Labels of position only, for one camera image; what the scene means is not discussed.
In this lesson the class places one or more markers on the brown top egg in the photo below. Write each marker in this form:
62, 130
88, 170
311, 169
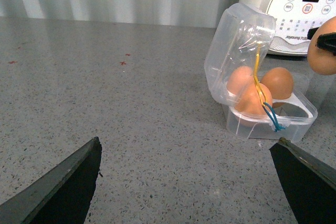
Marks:
322, 61

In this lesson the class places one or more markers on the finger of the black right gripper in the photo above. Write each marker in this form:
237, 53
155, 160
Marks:
311, 33
327, 42

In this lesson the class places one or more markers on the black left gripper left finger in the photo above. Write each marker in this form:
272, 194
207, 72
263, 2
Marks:
63, 195

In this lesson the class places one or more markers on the brown egg back left box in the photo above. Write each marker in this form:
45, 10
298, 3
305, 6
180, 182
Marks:
239, 78

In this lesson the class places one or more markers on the brown egg front left box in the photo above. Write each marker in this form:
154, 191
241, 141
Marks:
251, 104

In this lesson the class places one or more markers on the blue rubber band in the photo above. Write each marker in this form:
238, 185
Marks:
271, 114

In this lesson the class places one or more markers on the white soy milk maker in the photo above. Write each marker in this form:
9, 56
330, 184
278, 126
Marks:
294, 18

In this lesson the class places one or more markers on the brown egg back right box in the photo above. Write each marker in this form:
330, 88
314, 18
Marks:
280, 83

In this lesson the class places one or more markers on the yellow rubber band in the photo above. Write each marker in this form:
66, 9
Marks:
260, 92

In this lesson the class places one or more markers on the brown egg box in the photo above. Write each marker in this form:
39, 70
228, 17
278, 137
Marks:
239, 78
280, 83
251, 104

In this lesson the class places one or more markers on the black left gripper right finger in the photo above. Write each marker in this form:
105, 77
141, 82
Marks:
308, 183

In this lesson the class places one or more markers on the clear plastic egg box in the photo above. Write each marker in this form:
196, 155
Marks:
234, 45

